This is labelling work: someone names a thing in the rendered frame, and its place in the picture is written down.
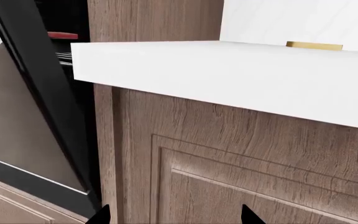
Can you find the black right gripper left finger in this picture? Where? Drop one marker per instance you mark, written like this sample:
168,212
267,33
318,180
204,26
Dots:
100,216

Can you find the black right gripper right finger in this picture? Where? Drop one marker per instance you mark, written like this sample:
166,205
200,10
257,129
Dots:
250,216

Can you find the wooden cabinet door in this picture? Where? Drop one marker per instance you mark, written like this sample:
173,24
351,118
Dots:
235,168

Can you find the black glass oven door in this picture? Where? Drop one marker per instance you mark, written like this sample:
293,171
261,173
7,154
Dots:
26,112

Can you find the metal oven rack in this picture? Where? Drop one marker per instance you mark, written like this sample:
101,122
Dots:
64,58

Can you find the red item inside oven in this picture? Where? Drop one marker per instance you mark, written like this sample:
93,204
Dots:
62,35

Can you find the brown wooden panel drawer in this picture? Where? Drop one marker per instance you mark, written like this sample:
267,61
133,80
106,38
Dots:
20,205

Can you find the white stone countertop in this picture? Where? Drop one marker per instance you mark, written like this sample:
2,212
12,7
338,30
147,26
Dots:
222,77

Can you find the small brass block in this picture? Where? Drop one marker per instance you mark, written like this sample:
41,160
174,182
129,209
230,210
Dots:
314,45

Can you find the tall brown wooden cabinet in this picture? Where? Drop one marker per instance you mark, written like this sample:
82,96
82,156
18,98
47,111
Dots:
154,21

